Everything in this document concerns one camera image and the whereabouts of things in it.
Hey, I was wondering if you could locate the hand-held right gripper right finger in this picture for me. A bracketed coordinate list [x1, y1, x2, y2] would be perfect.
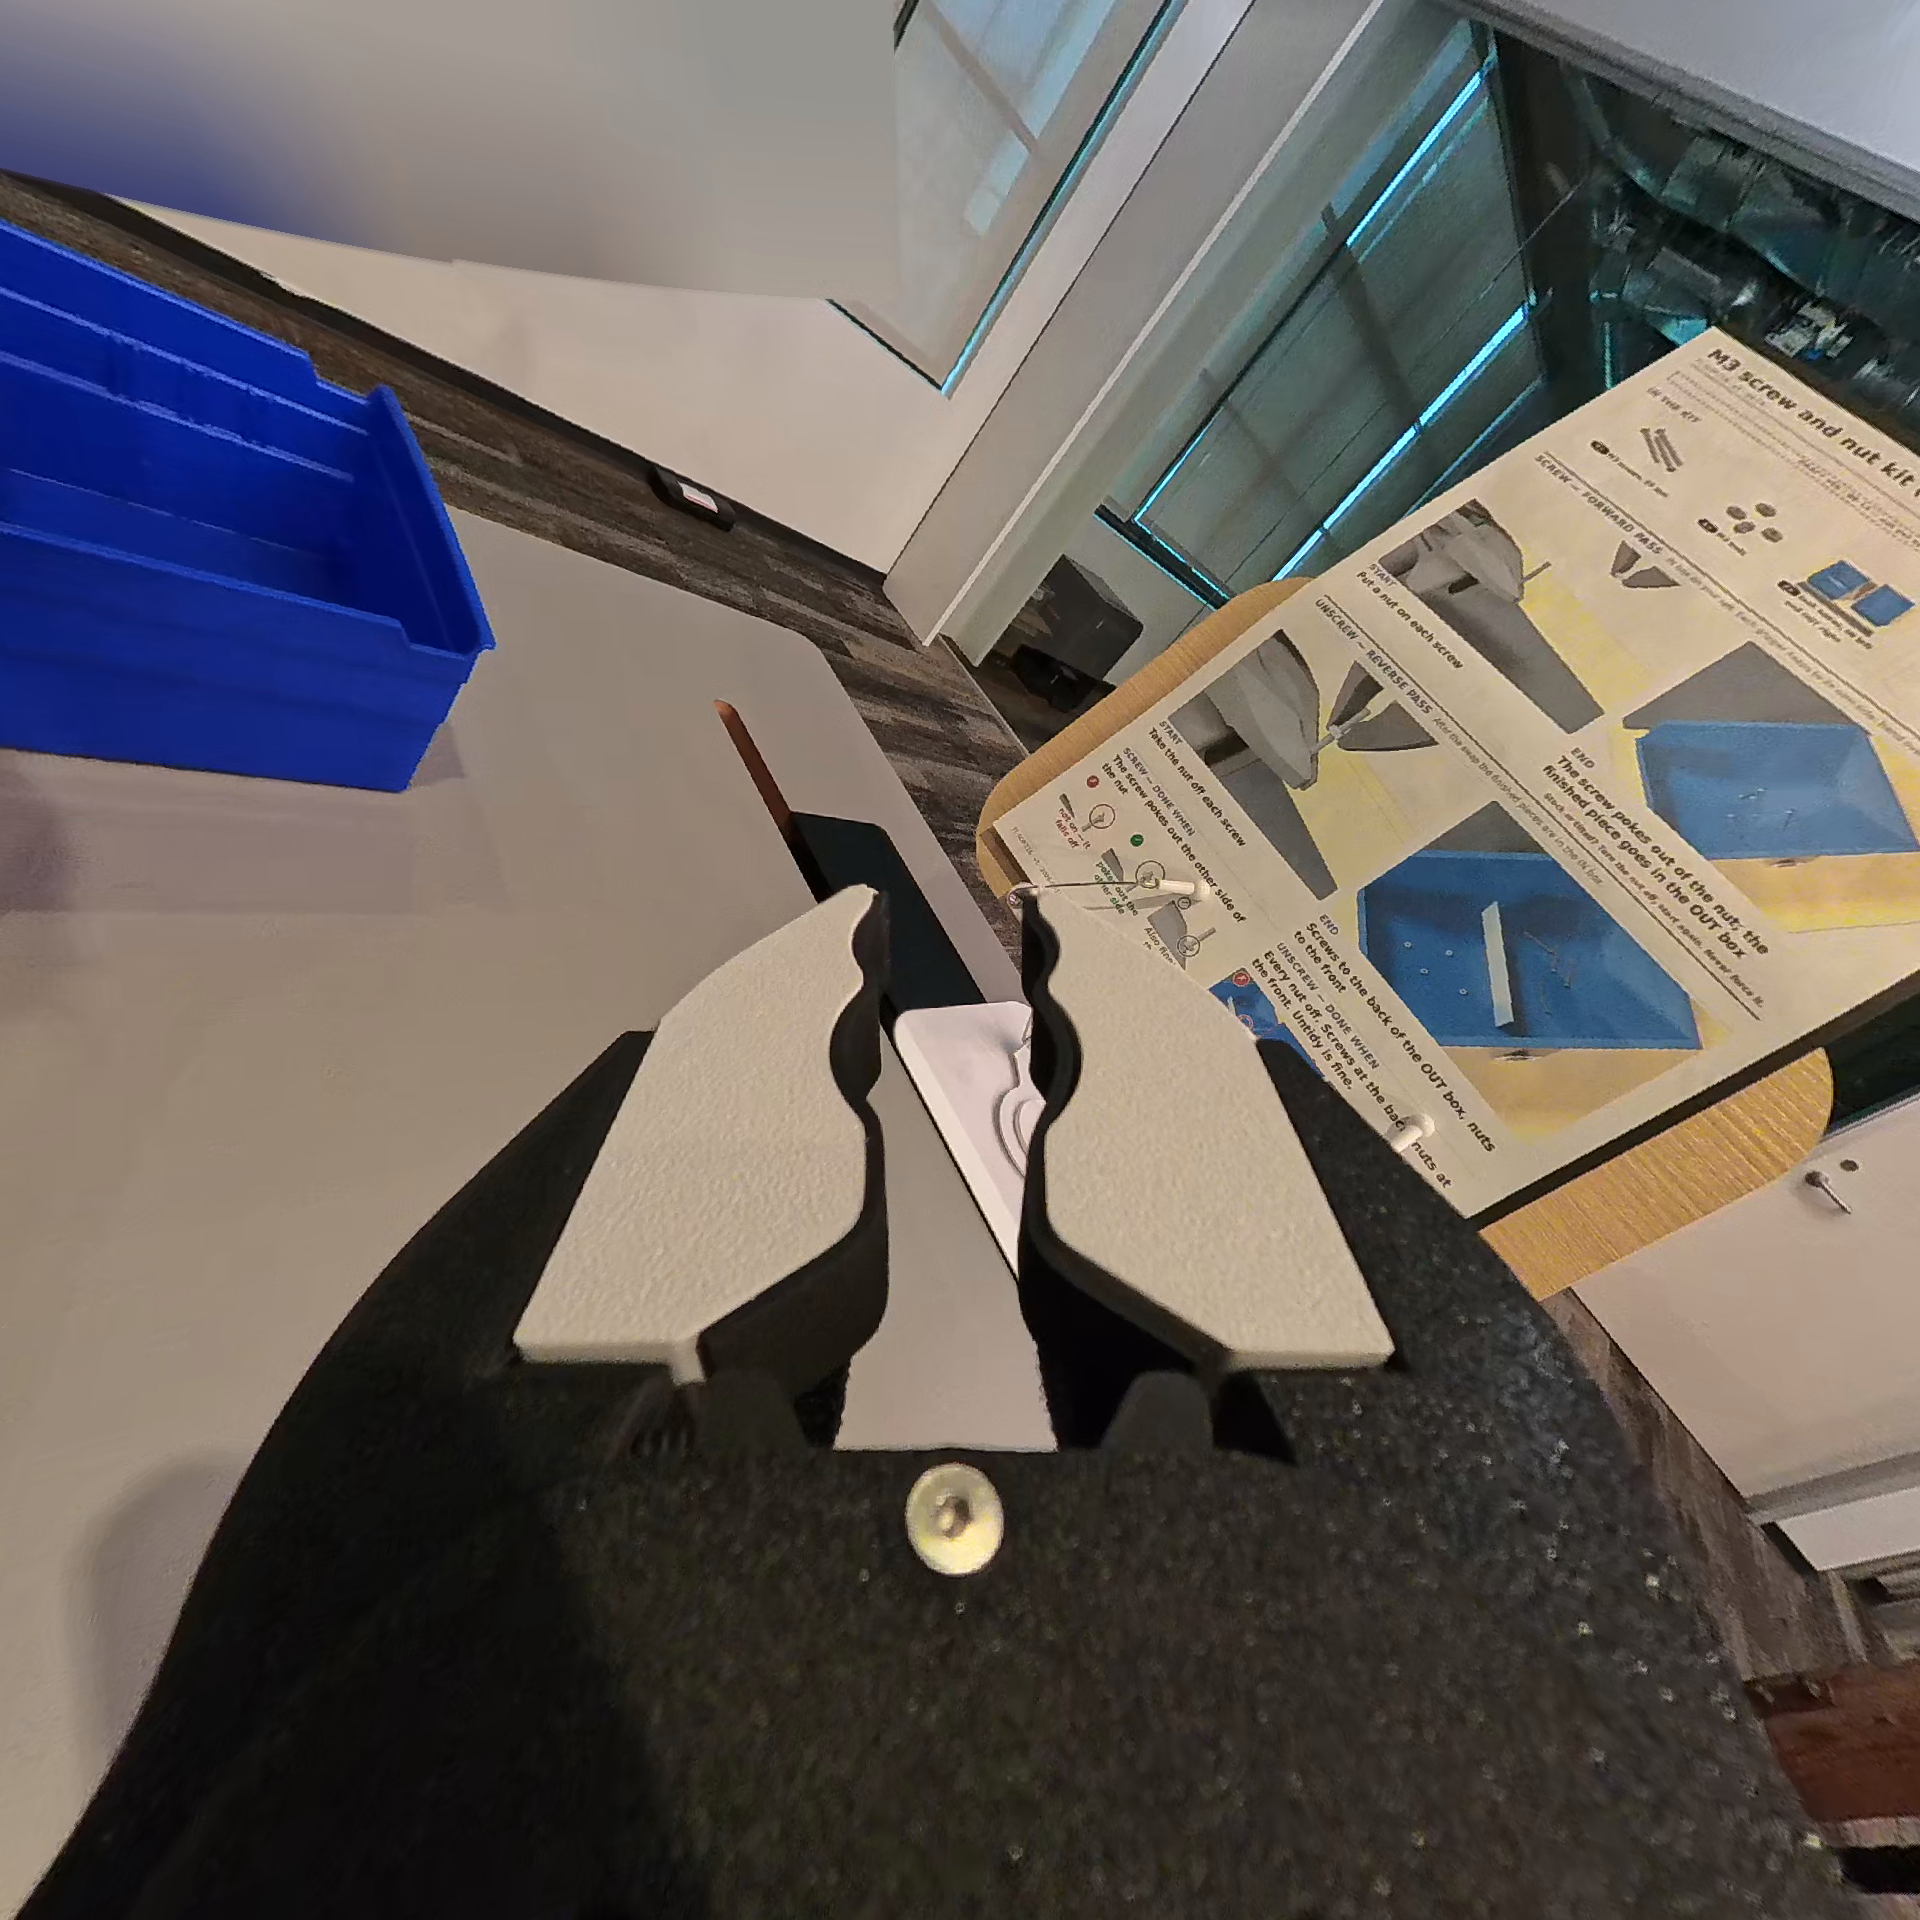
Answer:
[1017, 895, 1398, 1450]

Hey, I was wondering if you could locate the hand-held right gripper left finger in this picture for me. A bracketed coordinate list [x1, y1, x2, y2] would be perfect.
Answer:
[513, 883, 894, 1450]

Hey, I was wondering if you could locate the blue plastic bin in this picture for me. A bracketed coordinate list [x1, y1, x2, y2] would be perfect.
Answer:
[0, 222, 496, 793]

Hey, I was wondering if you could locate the black table inlay panel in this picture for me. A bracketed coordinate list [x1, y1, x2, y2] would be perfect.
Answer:
[792, 809, 987, 1010]

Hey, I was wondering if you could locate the instruction sheet on stand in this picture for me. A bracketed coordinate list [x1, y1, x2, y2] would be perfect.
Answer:
[977, 575, 1920, 1298]

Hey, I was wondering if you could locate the dark box behind glass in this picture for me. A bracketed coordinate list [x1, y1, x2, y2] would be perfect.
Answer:
[1019, 556, 1146, 711]

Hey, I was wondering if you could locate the printed instruction sheet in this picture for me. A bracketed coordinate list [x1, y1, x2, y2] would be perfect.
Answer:
[1007, 333, 1920, 1217]

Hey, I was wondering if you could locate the white low cabinet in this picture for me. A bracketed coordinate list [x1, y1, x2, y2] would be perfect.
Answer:
[1576, 1101, 1920, 1577]

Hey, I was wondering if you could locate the brown wooden table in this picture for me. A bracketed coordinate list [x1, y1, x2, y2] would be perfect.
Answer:
[1769, 1657, 1920, 1849]

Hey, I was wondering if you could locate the glass partition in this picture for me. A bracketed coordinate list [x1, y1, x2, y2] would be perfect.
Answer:
[1102, 30, 1920, 602]

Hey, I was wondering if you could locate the frosted glass window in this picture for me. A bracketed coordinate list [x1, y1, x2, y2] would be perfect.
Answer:
[833, 0, 1173, 395]

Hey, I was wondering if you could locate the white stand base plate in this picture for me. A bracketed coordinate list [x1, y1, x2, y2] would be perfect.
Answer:
[897, 1001, 1056, 1257]

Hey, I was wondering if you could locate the silver ventilation duct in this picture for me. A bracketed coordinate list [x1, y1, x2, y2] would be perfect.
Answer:
[1576, 90, 1920, 355]

